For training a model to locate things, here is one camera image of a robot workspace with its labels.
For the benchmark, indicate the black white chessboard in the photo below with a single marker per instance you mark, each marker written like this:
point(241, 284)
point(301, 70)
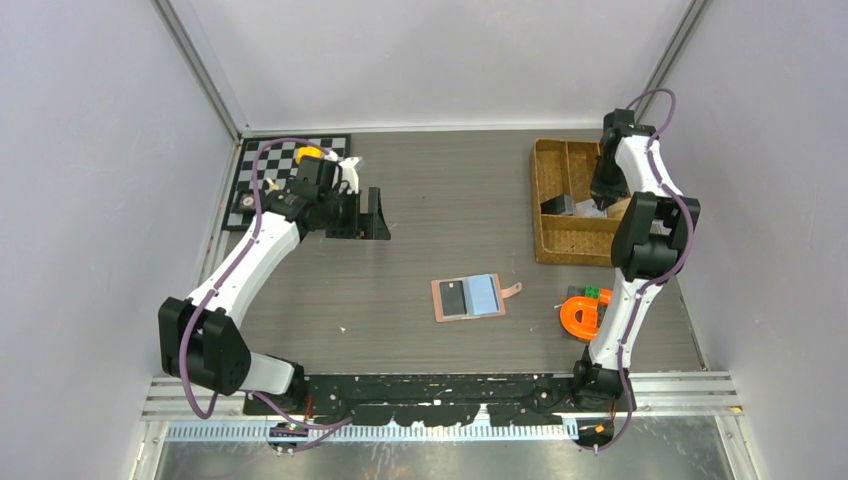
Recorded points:
point(276, 164)

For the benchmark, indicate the black credit card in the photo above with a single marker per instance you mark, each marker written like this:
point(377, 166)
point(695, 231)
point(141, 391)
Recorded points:
point(452, 298)
point(559, 205)

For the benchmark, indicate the orange horseshoe toy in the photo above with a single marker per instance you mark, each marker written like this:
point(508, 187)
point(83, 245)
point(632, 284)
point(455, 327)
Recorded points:
point(580, 316)

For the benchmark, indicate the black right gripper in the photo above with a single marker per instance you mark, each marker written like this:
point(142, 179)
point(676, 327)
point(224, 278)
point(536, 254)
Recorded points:
point(600, 190)

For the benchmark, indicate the tan card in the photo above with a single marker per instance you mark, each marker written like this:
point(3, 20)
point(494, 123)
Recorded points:
point(617, 210)

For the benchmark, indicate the aluminium frame rail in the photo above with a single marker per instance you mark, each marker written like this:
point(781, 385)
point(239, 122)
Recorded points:
point(676, 394)

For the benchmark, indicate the pink leather card holder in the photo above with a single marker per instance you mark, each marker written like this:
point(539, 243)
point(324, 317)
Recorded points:
point(484, 294)

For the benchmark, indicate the woven bamboo organizer tray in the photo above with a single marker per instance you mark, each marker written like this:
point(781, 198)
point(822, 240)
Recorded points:
point(565, 167)

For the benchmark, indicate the yellow toy block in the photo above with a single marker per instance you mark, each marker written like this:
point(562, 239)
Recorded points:
point(308, 152)

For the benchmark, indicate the green lego brick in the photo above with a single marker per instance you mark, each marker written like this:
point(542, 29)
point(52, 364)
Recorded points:
point(592, 292)

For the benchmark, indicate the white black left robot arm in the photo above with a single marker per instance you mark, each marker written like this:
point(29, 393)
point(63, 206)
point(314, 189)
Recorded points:
point(200, 338)

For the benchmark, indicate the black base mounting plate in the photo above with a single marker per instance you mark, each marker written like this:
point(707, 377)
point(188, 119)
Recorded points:
point(440, 400)

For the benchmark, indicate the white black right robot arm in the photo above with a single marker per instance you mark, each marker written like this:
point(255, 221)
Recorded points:
point(650, 246)

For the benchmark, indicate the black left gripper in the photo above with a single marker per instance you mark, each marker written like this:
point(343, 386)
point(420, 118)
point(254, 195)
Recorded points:
point(363, 225)

